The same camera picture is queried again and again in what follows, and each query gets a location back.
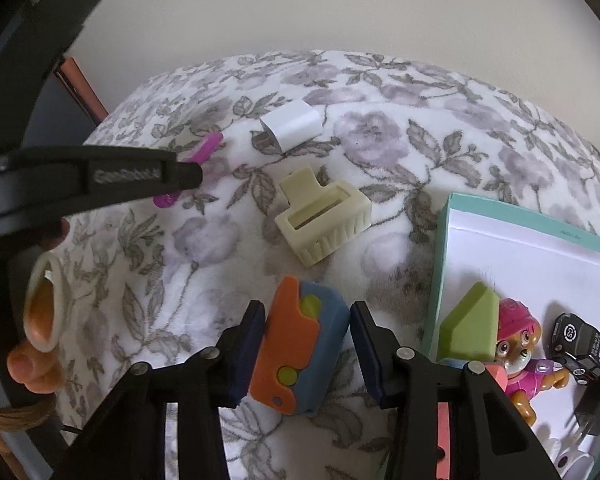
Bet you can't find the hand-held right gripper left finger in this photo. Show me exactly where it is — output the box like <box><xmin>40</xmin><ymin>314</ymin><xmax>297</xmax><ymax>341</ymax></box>
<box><xmin>52</xmin><ymin>300</ymin><xmax>267</xmax><ymax>480</ymax></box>

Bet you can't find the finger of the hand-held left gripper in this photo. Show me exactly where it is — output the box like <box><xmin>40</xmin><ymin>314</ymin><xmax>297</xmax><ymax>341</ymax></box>
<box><xmin>20</xmin><ymin>0</ymin><xmax>107</xmax><ymax>61</ymax></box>

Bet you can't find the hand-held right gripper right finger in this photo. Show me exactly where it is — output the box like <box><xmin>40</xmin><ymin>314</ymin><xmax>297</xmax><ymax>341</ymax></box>
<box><xmin>349</xmin><ymin>301</ymin><xmax>561</xmax><ymax>480</ymax></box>

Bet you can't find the pink puppy toy figure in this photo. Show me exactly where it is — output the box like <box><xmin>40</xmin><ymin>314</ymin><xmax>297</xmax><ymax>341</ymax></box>
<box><xmin>495</xmin><ymin>297</ymin><xmax>571</xmax><ymax>426</ymax></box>

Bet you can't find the teal-rimmed white tray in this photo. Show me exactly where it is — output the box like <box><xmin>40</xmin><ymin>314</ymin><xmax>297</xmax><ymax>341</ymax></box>
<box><xmin>427</xmin><ymin>191</ymin><xmax>600</xmax><ymax>480</ymax></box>

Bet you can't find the black toy car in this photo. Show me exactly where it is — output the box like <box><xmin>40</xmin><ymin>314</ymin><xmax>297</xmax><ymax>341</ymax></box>
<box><xmin>550</xmin><ymin>312</ymin><xmax>600</xmax><ymax>386</ymax></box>

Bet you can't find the white smart band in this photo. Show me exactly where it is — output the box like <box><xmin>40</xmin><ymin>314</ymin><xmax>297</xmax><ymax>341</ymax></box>
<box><xmin>545</xmin><ymin>437</ymin><xmax>598</xmax><ymax>480</ymax></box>

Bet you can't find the person's left hand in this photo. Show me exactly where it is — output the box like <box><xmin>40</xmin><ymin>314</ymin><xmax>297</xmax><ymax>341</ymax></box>
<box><xmin>0</xmin><ymin>217</ymin><xmax>73</xmax><ymax>396</ymax></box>

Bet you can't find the dark cabinet with brown edge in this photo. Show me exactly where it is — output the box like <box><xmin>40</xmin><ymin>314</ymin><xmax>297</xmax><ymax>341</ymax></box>
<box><xmin>30</xmin><ymin>56</ymin><xmax>111</xmax><ymax>148</ymax></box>

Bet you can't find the cream hair claw clip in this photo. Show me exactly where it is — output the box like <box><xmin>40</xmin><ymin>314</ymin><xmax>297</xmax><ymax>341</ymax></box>
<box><xmin>274</xmin><ymin>169</ymin><xmax>372</xmax><ymax>267</ymax></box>

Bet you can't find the white charger adapter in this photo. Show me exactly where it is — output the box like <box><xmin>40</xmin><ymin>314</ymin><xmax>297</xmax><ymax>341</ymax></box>
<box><xmin>257</xmin><ymin>100</ymin><xmax>322</xmax><ymax>153</ymax></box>

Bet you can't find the person's brown hair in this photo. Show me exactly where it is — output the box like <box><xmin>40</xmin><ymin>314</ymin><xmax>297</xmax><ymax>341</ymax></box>
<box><xmin>0</xmin><ymin>395</ymin><xmax>58</xmax><ymax>433</ymax></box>

